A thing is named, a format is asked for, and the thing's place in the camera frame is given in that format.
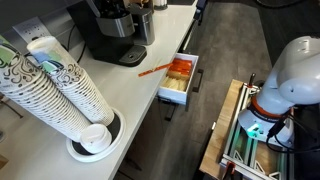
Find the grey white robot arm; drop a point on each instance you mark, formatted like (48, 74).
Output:
(294, 80)

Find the orange chopstick packet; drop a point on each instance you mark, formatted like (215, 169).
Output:
(155, 69)

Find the stack of paper cups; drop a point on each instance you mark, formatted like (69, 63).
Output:
(71, 79)
(31, 88)

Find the right stack of paper cups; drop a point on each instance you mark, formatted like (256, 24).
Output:
(71, 79)

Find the black coffee machine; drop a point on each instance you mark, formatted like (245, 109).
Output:
(107, 28)

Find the white plastic cup lid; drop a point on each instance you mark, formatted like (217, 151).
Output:
(95, 138)

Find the silver metal canister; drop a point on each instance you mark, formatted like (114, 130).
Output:
(143, 24)

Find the orange chopstick packets pile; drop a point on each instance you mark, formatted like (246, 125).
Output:
(182, 66)

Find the white chopstick packets pile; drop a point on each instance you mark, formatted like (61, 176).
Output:
(176, 84)

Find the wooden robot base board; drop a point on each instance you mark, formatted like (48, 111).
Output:
(210, 164)

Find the white open drawer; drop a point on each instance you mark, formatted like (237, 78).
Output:
(175, 96)

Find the black drawer handle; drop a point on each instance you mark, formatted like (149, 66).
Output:
(197, 87)

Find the left stack of paper cups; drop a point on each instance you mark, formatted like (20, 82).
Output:
(31, 88)

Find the aluminium frame rails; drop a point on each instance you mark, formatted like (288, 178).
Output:
(252, 158)

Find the white wall power outlet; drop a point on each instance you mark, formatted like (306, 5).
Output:
(31, 28)

